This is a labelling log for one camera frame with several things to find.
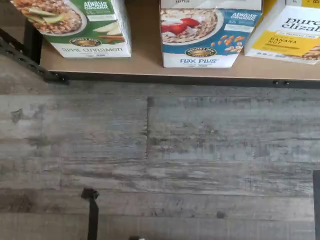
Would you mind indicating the tan shelf board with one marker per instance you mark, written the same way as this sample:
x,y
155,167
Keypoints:
x,y
145,37

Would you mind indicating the blue white Flax Plus box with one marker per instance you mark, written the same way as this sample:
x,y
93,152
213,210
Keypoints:
x,y
200,37

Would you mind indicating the green white Apple Cinnamon box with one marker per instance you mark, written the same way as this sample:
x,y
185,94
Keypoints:
x,y
82,30

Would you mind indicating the white yellow Purely Elizabeth box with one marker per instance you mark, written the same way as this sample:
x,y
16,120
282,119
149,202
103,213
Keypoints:
x,y
282,37

